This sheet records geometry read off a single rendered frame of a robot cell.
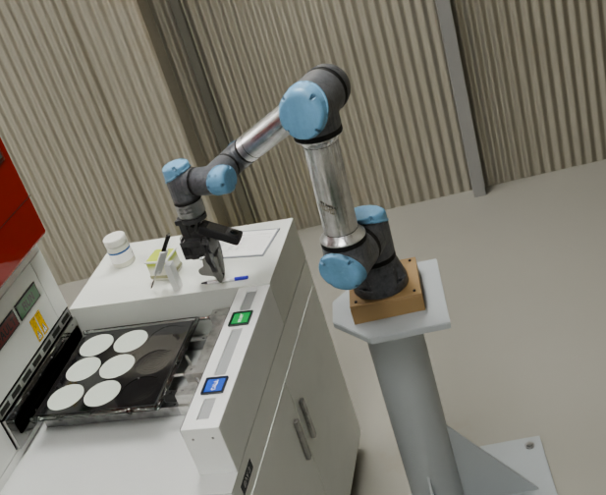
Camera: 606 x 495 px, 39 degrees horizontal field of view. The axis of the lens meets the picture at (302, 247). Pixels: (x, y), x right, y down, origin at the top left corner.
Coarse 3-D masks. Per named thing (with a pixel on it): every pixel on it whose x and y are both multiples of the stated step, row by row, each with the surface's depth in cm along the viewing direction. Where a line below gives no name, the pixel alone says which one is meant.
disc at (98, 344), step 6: (96, 336) 247; (102, 336) 246; (108, 336) 245; (90, 342) 245; (96, 342) 244; (102, 342) 243; (108, 342) 242; (84, 348) 243; (90, 348) 242; (96, 348) 241; (102, 348) 241; (84, 354) 240; (90, 354) 240; (96, 354) 239
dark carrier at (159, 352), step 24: (120, 336) 243; (168, 336) 237; (72, 360) 239; (144, 360) 229; (168, 360) 226; (120, 384) 223; (144, 384) 220; (48, 408) 223; (72, 408) 220; (96, 408) 217; (120, 408) 214
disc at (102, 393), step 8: (96, 384) 226; (104, 384) 225; (112, 384) 224; (88, 392) 224; (96, 392) 223; (104, 392) 222; (112, 392) 221; (88, 400) 221; (96, 400) 220; (104, 400) 219
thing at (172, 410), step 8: (160, 408) 218; (168, 408) 217; (176, 408) 217; (96, 416) 224; (104, 416) 223; (112, 416) 223; (120, 416) 222; (128, 416) 222; (136, 416) 221; (144, 416) 221; (152, 416) 220; (160, 416) 220; (48, 424) 229; (56, 424) 228; (64, 424) 228; (72, 424) 227
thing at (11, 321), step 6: (12, 312) 225; (12, 318) 225; (6, 324) 222; (12, 324) 225; (18, 324) 227; (0, 330) 220; (6, 330) 222; (12, 330) 224; (0, 336) 219; (6, 336) 222; (0, 342) 219; (0, 348) 219
